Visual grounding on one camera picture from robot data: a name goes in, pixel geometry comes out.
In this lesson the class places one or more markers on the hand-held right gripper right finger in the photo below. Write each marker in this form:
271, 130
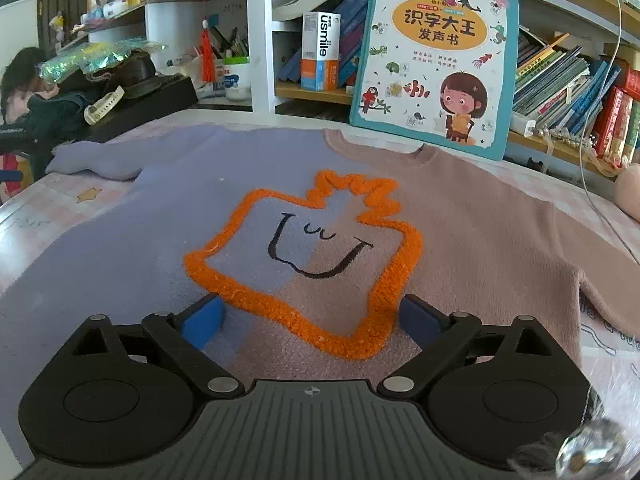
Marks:
419, 321

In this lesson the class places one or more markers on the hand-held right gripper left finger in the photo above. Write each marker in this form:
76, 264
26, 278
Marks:
203, 321

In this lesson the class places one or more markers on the purple and pink sweater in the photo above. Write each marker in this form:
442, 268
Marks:
475, 240

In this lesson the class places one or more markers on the black box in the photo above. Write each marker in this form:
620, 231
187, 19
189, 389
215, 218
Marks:
150, 102

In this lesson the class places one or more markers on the white wristband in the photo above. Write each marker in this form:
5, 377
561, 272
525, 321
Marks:
102, 105

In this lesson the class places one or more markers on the white pen holder cup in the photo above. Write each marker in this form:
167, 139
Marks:
236, 77

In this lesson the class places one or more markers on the children's picture book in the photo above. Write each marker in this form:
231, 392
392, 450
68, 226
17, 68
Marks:
434, 60

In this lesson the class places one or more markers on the red tassel ornament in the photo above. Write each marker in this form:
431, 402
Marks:
206, 57

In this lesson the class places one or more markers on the row of books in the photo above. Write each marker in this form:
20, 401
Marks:
575, 95

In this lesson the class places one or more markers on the shiny green plastic bag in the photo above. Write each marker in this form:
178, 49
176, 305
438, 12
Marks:
95, 59

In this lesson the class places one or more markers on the white and orange box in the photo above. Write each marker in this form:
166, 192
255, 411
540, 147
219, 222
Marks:
319, 51

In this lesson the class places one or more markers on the blue books stack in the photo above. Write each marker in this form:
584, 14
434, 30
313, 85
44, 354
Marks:
345, 40

